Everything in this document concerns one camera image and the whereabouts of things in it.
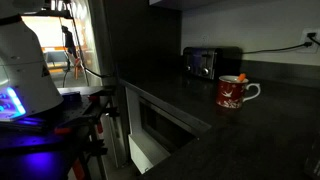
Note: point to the orange marker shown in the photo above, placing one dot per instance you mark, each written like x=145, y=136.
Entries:
x=241, y=77

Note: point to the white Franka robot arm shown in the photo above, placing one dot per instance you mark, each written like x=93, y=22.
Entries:
x=23, y=66

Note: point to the silver four-slot toaster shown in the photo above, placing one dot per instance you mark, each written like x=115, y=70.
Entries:
x=201, y=63

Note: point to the red patterned mug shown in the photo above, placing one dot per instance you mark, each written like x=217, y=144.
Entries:
x=230, y=93

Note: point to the blue round knob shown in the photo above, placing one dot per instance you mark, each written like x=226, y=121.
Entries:
x=71, y=97

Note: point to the orange black clamp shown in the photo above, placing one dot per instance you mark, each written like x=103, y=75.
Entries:
x=78, y=170
x=63, y=130

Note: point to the black robot cart table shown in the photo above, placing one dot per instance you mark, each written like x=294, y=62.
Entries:
x=50, y=140

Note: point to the white empty wall outlet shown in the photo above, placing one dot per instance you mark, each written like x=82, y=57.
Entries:
x=204, y=38

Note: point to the white wall outlet with plugs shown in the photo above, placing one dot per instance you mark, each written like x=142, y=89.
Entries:
x=308, y=39

